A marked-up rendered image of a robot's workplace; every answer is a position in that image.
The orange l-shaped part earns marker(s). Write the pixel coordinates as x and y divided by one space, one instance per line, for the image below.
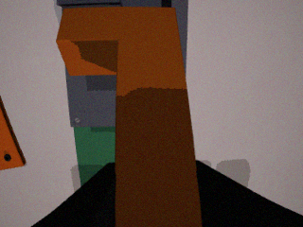
155 165

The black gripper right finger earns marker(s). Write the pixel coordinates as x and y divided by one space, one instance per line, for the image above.
225 203

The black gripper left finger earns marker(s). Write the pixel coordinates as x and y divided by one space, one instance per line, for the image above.
93 205

